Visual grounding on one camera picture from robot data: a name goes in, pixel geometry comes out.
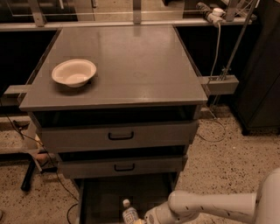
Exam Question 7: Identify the blue plastic water bottle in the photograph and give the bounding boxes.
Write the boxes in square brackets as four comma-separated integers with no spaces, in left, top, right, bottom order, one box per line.
[122,199,139,224]

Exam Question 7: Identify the grey bracket block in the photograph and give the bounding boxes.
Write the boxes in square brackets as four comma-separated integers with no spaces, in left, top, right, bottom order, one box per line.
[1,85,31,106]
[199,75,239,96]

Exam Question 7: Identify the grey top drawer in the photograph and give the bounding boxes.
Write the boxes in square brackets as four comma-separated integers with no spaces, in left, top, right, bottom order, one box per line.
[28,112,199,153]

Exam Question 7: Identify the grey drawer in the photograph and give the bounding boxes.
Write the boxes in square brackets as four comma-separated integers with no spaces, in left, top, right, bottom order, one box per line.
[28,112,199,153]
[59,145,187,179]
[75,173,176,224]

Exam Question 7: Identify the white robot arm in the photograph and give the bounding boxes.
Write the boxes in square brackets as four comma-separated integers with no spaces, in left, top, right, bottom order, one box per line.
[133,168,280,224]

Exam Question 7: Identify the grey right bracket block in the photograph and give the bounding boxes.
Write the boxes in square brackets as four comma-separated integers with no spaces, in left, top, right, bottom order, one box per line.
[199,75,239,96]

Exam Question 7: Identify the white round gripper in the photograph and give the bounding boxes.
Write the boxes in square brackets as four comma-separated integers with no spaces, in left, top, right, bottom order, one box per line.
[133,202,177,224]

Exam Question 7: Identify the grey left bracket block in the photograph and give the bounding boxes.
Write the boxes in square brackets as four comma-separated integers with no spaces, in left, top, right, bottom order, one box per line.
[1,85,31,106]

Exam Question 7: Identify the white power strip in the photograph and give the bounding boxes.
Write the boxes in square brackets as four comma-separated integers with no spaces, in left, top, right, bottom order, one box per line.
[196,2,224,27]

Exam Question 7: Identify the dark cabinet at right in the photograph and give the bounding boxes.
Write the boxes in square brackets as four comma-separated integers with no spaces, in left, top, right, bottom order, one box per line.
[232,0,280,136]

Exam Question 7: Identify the grey drawer cabinet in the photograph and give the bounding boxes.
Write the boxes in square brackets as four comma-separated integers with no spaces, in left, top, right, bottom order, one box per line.
[18,24,209,224]

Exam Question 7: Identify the black floor cable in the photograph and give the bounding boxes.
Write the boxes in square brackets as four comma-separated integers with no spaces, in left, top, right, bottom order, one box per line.
[0,99,81,224]

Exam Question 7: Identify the black stand leg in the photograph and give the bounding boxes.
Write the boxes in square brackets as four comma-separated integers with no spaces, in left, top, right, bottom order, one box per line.
[21,160,36,192]

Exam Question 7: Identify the white paper bowl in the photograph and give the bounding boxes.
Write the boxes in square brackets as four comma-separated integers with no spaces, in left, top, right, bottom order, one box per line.
[52,59,97,88]

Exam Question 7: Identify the grey middle drawer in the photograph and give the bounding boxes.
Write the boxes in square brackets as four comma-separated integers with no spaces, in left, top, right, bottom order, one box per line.
[59,145,187,179]

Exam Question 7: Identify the metal diagonal rod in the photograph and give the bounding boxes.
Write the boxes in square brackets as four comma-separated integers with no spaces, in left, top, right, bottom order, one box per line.
[219,0,259,81]

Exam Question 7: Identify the grey bottom drawer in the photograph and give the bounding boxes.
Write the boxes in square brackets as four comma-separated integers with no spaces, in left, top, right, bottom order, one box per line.
[75,173,176,224]

